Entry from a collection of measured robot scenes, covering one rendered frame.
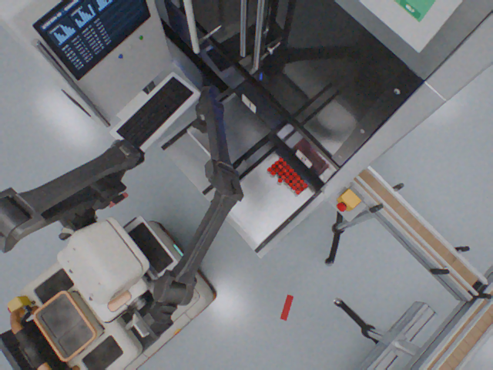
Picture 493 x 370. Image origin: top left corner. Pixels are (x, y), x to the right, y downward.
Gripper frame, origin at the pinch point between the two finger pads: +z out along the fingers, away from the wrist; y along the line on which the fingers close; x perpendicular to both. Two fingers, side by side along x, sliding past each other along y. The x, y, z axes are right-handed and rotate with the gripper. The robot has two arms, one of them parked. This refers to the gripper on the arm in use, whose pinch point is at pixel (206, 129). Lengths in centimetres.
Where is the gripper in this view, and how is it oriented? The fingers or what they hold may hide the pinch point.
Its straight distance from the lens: 161.7
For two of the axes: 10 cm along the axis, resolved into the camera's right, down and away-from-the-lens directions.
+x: -8.4, -5.3, 1.0
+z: -0.6, 2.8, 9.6
